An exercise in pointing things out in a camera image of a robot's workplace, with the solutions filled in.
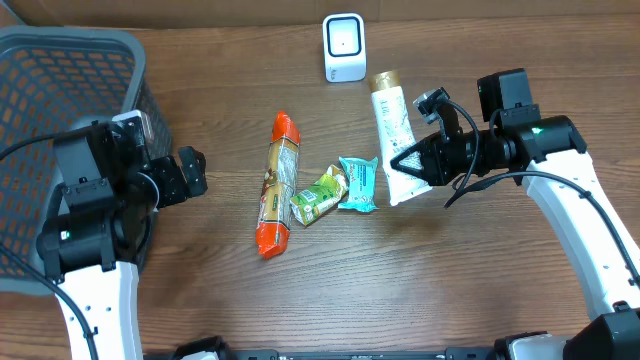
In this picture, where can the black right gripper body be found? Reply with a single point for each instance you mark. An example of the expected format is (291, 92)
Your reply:
(442, 160)

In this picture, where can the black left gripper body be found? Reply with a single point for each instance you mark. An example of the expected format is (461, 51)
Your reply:
(181, 175)

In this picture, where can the white tube gold cap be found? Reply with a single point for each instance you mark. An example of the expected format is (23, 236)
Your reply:
(395, 135)

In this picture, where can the mint green tissue pack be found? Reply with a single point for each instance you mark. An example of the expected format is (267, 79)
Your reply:
(361, 175)

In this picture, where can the orange spaghetti packet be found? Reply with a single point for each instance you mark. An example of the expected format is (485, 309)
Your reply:
(279, 186)

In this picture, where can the green drink carton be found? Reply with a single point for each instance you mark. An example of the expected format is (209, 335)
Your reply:
(311, 203)

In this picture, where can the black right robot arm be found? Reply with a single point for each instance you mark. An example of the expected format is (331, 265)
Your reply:
(549, 158)

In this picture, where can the white barcode scanner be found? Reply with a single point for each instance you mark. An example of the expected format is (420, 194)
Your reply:
(344, 47)

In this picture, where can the grey plastic shopping basket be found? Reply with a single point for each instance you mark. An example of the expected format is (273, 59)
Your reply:
(55, 79)

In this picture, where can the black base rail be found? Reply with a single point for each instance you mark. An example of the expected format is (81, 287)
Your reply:
(400, 355)

